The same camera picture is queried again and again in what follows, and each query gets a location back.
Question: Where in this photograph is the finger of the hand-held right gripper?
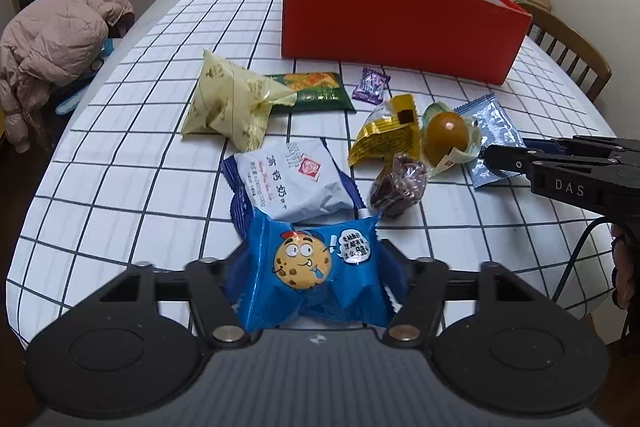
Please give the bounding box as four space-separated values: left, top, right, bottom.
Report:
522 135 640 164
483 144 613 181

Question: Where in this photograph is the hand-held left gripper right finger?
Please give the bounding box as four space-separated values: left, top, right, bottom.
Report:
379 240 547 350

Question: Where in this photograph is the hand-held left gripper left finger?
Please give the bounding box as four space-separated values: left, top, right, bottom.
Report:
87 241 251 350

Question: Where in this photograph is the light blue snack packet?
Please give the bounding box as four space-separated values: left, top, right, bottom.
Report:
453 92 527 190

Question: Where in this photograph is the clear egg packet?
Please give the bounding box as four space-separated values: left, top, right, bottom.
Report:
421 101 484 178

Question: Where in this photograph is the blue cookie packet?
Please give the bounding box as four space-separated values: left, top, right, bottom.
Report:
234 207 397 334

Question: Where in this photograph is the yellow snack packet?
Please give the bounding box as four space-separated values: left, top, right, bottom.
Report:
348 94 422 168

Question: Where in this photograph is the red cardboard box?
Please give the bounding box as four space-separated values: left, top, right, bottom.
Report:
281 0 534 86

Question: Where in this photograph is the cream pyramid snack packet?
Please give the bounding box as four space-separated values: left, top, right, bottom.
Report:
179 49 299 153

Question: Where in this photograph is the person's right hand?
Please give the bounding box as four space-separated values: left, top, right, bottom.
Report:
610 224 636 309

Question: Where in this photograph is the wooden chair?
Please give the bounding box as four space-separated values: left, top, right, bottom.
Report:
524 8 613 103

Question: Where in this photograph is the dark brown wrapped cake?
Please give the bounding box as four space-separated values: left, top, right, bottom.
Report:
368 152 429 220

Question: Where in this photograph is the white and blue snack packet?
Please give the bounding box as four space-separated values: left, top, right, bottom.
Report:
221 137 367 239

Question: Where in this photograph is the checked tablecloth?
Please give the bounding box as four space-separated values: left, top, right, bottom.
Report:
5 0 620 352

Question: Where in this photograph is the purple candy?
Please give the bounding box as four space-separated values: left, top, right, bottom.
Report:
351 66 392 104

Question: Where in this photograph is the green snack packet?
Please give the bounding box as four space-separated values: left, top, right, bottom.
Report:
262 71 357 114

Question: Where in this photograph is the pink padded jacket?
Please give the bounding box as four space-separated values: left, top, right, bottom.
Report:
0 0 136 154

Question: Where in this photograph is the black cable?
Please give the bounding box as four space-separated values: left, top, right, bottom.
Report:
552 215 614 304

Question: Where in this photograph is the blue and white strap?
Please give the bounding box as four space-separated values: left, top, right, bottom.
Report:
54 38 115 116

